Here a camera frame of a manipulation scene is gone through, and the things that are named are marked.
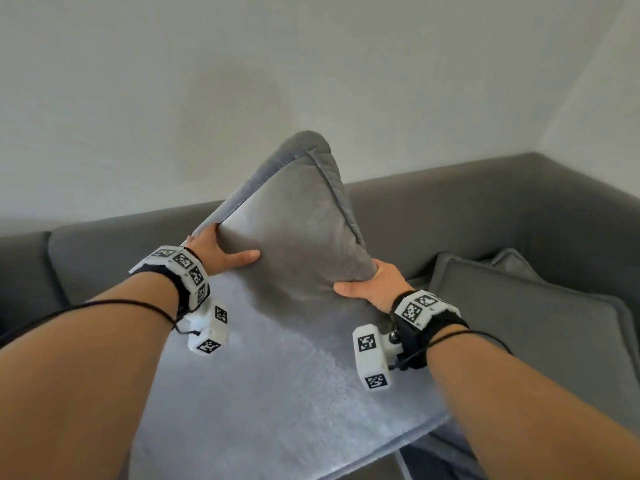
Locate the person's left hand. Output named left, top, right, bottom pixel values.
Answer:
left=181, top=223, right=261, bottom=277

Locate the person's right hand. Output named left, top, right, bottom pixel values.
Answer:
left=333, top=259, right=415, bottom=314

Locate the light grey velvet cushion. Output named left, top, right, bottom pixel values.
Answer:
left=128, top=131, right=452, bottom=480

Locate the person's right forearm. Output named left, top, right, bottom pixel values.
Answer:
left=429, top=327, right=640, bottom=480

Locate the person's left forearm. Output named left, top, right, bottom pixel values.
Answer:
left=0, top=271, right=181, bottom=480

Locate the dark grey fabric sofa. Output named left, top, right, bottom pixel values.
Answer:
left=0, top=153, right=640, bottom=480

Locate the dark grey cushion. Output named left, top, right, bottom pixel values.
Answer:
left=428, top=248, right=640, bottom=438

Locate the left wrist camera tracker band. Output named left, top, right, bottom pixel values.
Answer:
left=129, top=245, right=230, bottom=356

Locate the wrist camera tracker band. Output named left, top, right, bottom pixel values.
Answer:
left=129, top=245, right=230, bottom=356
left=352, top=290, right=470, bottom=391

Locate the right wrist camera tracker band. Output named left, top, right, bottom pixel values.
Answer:
left=352, top=290, right=470, bottom=391

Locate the black cable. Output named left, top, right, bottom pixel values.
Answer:
left=0, top=300, right=202, bottom=348
left=393, top=330, right=514, bottom=371

